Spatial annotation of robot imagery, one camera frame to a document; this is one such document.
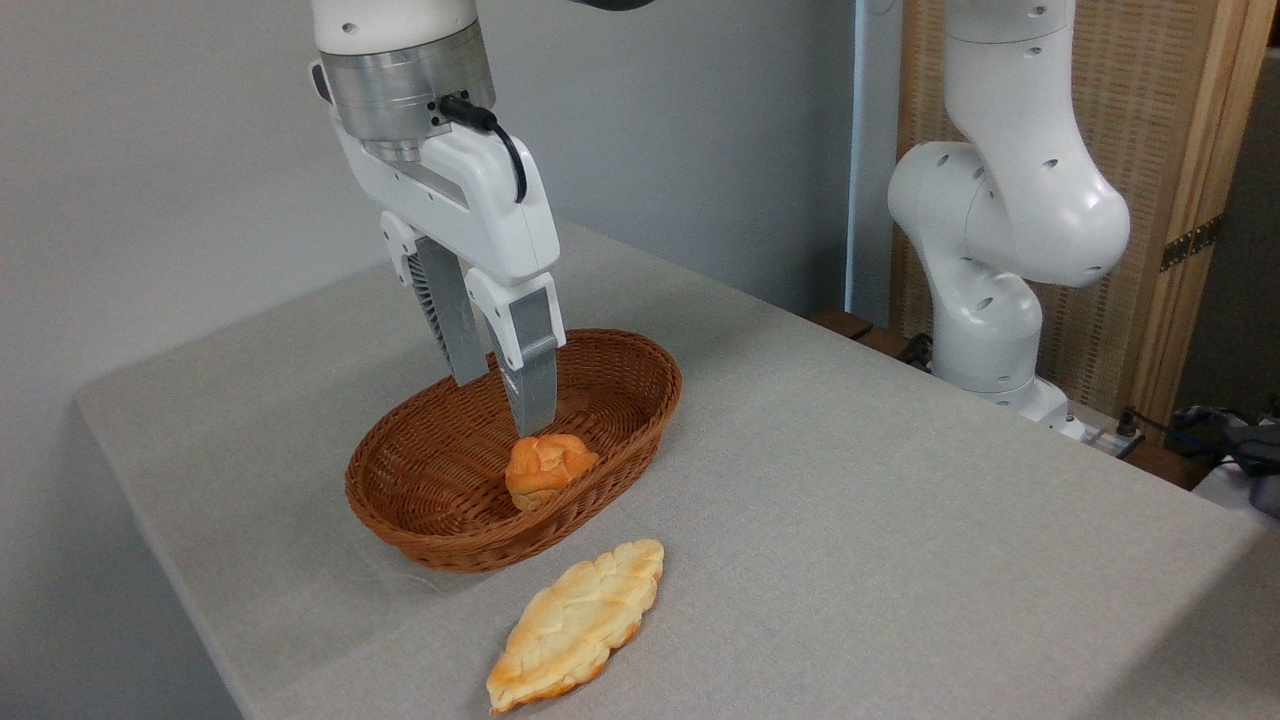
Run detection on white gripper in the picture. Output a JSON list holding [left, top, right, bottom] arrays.
[[333, 108, 568, 439]]

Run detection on long braided bread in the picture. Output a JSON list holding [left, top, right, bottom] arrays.
[[486, 539, 666, 716]]

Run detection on small round bread roll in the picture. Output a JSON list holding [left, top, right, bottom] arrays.
[[504, 433, 601, 512]]

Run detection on brown wicker basket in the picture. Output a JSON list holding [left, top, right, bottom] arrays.
[[345, 328, 684, 574]]

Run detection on grey tablecloth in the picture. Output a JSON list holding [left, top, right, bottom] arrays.
[[72, 220, 1280, 720]]

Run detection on wooden rattan folding screen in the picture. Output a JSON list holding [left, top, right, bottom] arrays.
[[890, 0, 1280, 431]]

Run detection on dark metal hinge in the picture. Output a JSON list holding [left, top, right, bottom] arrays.
[[1160, 215, 1223, 273]]

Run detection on dark grey bag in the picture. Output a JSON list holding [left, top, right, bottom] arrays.
[[1222, 424, 1280, 519]]

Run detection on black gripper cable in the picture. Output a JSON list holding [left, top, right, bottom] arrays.
[[437, 93, 530, 205]]

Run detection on black and blue cables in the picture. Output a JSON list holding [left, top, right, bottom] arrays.
[[1118, 400, 1280, 471]]

